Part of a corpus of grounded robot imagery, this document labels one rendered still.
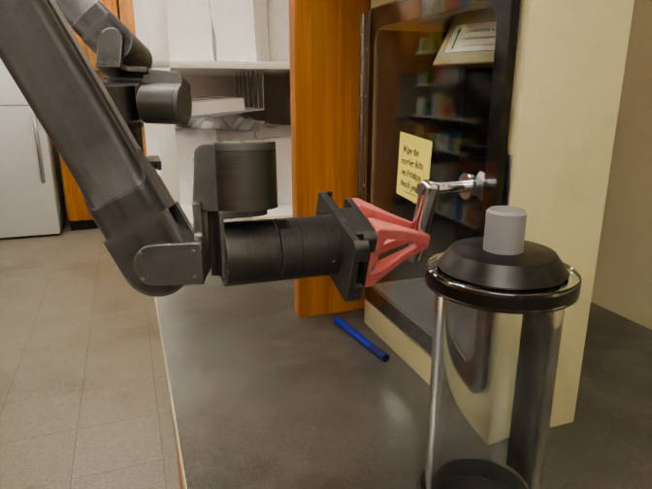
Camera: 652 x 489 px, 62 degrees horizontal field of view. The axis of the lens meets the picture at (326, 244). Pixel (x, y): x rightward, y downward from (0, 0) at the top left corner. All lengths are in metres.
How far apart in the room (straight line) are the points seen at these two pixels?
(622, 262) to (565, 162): 0.49
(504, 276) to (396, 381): 0.36
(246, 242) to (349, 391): 0.28
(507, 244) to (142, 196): 0.28
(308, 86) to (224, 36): 0.96
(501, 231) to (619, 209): 0.63
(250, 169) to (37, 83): 0.18
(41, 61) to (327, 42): 0.44
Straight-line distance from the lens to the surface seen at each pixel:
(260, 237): 0.47
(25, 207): 5.45
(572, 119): 0.55
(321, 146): 0.82
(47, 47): 0.49
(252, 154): 0.46
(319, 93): 0.81
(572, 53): 0.54
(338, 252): 0.49
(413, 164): 0.65
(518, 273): 0.38
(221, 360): 0.76
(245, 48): 1.72
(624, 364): 0.84
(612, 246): 1.04
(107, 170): 0.48
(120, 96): 0.83
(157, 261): 0.47
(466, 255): 0.39
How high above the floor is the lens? 1.29
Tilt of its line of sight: 16 degrees down
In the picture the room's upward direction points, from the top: straight up
